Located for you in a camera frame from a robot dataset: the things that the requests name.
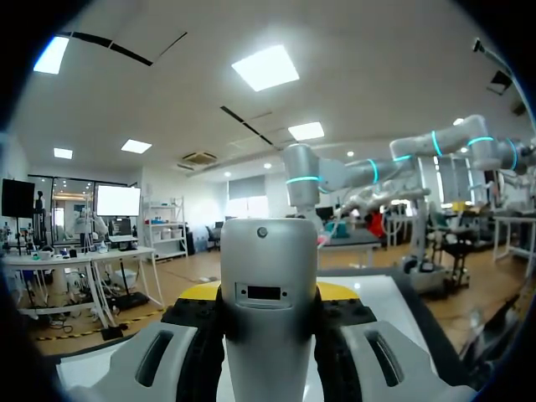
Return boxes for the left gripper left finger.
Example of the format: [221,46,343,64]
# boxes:
[56,282,229,402]

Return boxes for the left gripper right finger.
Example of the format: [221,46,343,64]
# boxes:
[312,282,479,402]

